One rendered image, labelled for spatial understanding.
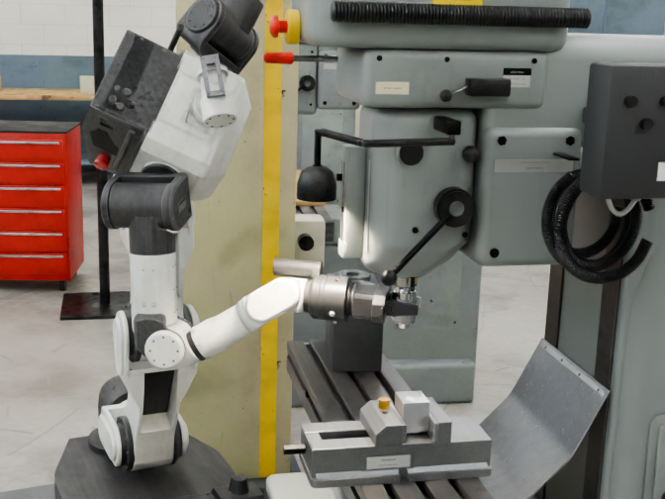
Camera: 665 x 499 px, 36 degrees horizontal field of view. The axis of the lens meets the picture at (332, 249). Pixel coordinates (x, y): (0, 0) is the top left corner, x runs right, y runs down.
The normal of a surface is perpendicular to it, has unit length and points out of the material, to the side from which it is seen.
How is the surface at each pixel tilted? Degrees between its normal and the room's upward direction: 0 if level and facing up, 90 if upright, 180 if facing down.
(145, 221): 84
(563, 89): 90
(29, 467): 0
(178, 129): 58
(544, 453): 45
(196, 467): 0
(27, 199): 90
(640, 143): 90
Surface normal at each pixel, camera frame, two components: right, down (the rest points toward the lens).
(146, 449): 0.39, 0.45
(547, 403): -0.86, -0.42
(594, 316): -0.98, 0.02
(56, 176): 0.07, 0.24
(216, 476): 0.03, -0.97
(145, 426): 0.22, -0.76
